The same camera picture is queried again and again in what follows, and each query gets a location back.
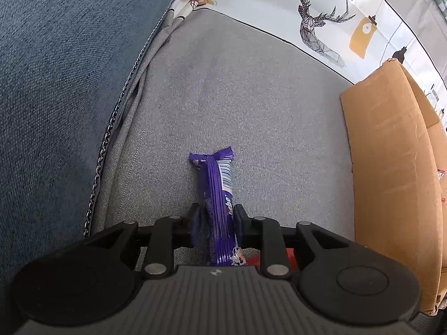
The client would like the red square snack packet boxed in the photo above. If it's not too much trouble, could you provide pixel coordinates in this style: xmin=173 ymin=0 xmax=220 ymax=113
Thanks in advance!
xmin=244 ymin=247 xmax=298 ymax=271

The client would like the blue fabric sofa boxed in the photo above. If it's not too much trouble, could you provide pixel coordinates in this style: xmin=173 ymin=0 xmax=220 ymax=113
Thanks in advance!
xmin=0 ymin=0 xmax=189 ymax=287

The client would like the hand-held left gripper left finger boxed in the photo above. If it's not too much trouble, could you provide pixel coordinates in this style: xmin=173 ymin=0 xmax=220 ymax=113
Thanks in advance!
xmin=84 ymin=203 xmax=201 ymax=279

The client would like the purple snack bar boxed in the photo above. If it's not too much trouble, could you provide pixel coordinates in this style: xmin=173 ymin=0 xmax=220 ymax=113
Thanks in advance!
xmin=189 ymin=147 xmax=248 ymax=266

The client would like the cardboard box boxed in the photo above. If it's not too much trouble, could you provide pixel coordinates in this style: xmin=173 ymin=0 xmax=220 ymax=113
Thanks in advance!
xmin=340 ymin=59 xmax=447 ymax=316

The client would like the grey deer print sofa cover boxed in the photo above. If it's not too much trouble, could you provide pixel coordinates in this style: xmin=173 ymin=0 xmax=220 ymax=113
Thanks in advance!
xmin=84 ymin=0 xmax=447 ymax=248

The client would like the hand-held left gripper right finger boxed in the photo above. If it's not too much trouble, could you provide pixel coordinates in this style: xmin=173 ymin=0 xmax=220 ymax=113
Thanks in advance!
xmin=233 ymin=204 xmax=353 ymax=280

